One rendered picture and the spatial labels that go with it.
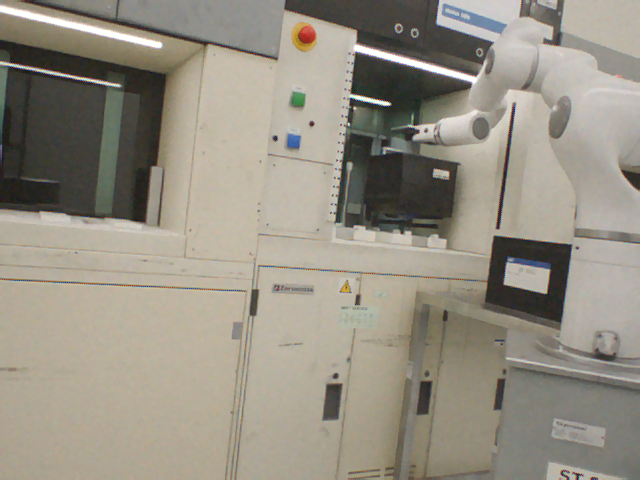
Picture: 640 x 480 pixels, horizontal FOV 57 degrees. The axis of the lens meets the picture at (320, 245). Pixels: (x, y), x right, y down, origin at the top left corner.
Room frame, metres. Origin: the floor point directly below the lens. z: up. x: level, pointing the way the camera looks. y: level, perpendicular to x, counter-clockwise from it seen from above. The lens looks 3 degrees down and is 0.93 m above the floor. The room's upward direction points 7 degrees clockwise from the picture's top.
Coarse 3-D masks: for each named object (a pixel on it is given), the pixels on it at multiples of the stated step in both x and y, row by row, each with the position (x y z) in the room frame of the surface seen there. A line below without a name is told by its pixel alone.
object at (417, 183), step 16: (400, 128) 1.91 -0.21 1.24; (416, 144) 1.92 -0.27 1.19; (368, 160) 1.97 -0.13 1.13; (384, 160) 1.89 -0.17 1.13; (400, 160) 1.80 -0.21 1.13; (416, 160) 1.82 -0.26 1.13; (432, 160) 1.85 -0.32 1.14; (368, 176) 1.96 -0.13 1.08; (384, 176) 1.87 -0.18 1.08; (400, 176) 1.80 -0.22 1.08; (416, 176) 1.82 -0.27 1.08; (432, 176) 1.85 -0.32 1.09; (448, 176) 1.88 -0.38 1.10; (368, 192) 1.95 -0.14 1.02; (384, 192) 1.86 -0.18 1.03; (400, 192) 1.79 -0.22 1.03; (416, 192) 1.82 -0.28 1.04; (432, 192) 1.85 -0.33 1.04; (448, 192) 1.88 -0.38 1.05; (368, 208) 1.97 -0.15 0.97; (384, 208) 1.89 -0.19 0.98; (400, 208) 1.80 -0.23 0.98; (416, 208) 1.82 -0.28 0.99; (432, 208) 1.85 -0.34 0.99; (448, 208) 1.88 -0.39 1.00; (400, 224) 1.85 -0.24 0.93; (416, 224) 1.95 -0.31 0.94; (432, 224) 1.88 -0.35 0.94
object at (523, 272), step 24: (504, 240) 1.46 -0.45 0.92; (528, 240) 1.39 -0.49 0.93; (504, 264) 1.45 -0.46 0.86; (528, 264) 1.38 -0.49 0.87; (552, 264) 1.31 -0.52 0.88; (504, 288) 1.44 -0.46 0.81; (528, 288) 1.37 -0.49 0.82; (552, 288) 1.31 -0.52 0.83; (528, 312) 1.36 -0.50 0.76; (552, 312) 1.30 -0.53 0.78
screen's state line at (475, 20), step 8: (448, 8) 1.60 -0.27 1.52; (456, 8) 1.61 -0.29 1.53; (448, 16) 1.60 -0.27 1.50; (456, 16) 1.62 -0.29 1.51; (464, 16) 1.63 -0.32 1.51; (472, 16) 1.64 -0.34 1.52; (480, 16) 1.65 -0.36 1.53; (472, 24) 1.64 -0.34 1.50; (480, 24) 1.65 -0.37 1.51; (488, 24) 1.67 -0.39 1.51; (496, 24) 1.68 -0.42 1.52; (504, 24) 1.69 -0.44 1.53; (496, 32) 1.68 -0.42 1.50
